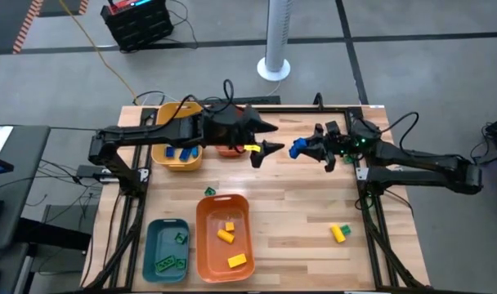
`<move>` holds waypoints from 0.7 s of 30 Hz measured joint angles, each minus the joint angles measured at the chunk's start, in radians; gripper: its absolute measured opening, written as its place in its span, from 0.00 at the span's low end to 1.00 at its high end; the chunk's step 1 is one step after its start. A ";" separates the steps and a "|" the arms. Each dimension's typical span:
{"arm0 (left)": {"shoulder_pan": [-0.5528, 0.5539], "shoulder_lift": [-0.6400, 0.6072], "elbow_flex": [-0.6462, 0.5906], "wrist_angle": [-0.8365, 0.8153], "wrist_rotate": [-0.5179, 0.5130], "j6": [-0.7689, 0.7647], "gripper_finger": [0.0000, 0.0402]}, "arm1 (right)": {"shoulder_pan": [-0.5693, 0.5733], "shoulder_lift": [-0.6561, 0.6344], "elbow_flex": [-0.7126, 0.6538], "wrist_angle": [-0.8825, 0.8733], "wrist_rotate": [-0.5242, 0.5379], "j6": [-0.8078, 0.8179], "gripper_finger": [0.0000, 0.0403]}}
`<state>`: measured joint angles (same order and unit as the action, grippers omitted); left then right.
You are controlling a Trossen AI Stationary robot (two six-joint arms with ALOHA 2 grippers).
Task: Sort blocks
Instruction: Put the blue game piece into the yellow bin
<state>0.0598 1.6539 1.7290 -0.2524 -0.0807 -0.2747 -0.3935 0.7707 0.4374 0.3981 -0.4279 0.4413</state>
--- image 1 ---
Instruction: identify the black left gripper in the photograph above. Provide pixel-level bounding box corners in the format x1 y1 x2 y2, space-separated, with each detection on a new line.
201 104 285 169

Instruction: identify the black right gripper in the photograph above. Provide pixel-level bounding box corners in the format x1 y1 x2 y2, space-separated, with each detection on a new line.
299 122 380 172

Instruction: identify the yellow rectangular toy block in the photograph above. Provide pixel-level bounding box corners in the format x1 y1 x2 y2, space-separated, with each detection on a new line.
226 252 249 269

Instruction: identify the long green studded brick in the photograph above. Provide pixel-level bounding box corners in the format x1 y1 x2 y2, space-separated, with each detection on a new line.
154 255 177 273

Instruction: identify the black power strip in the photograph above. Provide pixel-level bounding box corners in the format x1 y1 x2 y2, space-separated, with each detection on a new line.
186 96 282 105

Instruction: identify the yellow plastic bin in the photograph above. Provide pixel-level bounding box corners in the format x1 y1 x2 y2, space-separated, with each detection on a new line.
151 101 204 172

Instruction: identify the white tower fan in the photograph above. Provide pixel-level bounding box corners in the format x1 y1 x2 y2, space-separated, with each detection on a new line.
257 0 292 82

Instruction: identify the large orange plastic bin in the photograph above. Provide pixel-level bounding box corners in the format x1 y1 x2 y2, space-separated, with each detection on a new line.
195 194 257 284

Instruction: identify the teal plastic bin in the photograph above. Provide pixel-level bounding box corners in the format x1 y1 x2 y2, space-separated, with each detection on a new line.
142 218 191 283

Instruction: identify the black plastic crate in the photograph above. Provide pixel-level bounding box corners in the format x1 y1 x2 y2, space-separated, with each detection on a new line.
101 0 176 53

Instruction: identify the black mat orange striped edge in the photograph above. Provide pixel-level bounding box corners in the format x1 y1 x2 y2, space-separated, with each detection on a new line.
0 0 45 55
38 0 91 18

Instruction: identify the black side desk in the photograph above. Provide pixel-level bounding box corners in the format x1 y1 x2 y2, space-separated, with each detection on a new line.
0 124 52 251

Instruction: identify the black aluminium table frame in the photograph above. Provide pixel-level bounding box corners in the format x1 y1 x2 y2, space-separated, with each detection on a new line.
81 104 430 293

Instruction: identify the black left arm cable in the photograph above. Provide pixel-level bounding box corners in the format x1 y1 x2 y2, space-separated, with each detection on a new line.
166 78 237 123

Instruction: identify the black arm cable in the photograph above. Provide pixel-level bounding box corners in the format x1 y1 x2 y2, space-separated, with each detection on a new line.
378 111 421 156
166 78 237 123

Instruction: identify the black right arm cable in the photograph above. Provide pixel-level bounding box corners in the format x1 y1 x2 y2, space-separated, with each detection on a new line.
378 111 421 156

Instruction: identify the black power strip cable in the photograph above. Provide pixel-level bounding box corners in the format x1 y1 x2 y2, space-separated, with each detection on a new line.
132 89 180 106

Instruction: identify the black crate cable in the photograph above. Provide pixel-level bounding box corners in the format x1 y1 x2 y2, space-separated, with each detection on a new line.
166 0 200 47

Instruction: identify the yellow floor cable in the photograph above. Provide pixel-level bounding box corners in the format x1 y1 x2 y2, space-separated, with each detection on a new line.
59 0 141 104

